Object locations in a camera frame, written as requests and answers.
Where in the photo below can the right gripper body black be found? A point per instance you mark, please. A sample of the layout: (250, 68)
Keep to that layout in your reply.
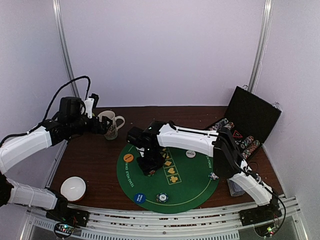
(150, 165)

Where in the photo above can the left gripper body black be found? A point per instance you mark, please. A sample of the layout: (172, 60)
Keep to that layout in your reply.
(94, 128)

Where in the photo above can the poker chip stack front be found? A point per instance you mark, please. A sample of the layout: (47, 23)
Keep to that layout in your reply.
(162, 197)

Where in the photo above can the poker chip stack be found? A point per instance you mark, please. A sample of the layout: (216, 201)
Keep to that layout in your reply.
(162, 197)
(151, 173)

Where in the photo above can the poker chip stack edge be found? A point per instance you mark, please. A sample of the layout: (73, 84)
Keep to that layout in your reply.
(212, 176)

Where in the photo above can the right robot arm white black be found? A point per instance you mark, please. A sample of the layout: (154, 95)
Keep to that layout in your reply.
(219, 145)

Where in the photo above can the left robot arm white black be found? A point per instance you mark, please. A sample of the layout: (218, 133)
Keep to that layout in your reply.
(23, 146)

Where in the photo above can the orange big blind button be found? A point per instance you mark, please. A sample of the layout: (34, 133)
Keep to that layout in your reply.
(128, 158)

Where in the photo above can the decorated ceramic mug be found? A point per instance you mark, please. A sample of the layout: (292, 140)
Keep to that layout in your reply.
(115, 123)

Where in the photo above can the white dealer button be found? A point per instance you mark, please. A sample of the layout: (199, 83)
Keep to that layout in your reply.
(190, 153)

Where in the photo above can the round green poker mat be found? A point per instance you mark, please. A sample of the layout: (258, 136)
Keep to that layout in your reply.
(185, 180)

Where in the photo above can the blue small blind button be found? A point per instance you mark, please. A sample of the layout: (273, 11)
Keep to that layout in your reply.
(139, 198)

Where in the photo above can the white bowl red outside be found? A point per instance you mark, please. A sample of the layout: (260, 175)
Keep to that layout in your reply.
(73, 189)

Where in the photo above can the upper chip row in case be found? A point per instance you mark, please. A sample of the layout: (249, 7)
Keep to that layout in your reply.
(223, 123)

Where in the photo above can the chip row in case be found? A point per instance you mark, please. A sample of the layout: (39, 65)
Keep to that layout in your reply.
(223, 123)
(250, 149)
(246, 142)

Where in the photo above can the triangular black card guard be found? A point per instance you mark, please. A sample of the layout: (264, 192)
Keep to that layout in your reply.
(237, 136)

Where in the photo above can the loose playing card deck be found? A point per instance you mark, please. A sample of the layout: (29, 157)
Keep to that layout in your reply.
(234, 189)

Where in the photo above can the black poker chip case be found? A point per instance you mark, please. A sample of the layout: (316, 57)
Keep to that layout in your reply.
(251, 115)

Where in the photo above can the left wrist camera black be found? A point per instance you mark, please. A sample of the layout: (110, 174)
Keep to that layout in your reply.
(69, 109)

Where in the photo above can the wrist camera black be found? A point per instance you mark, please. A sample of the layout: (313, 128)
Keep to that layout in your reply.
(69, 109)
(135, 136)

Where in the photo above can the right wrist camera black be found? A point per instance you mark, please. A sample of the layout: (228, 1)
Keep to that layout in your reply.
(135, 136)

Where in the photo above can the aluminium rail frame front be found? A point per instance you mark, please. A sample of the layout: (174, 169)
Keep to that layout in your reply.
(215, 220)

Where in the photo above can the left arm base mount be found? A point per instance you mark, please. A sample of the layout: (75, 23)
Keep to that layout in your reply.
(67, 215)

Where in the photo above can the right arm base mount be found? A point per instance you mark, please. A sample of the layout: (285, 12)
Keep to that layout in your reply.
(259, 214)

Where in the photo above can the left aluminium post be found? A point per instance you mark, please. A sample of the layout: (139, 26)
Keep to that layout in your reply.
(62, 38)

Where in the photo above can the aluminium post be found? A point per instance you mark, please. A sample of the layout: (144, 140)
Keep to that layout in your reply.
(261, 46)
(62, 38)

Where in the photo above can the right aluminium post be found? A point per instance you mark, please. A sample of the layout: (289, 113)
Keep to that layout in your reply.
(261, 46)

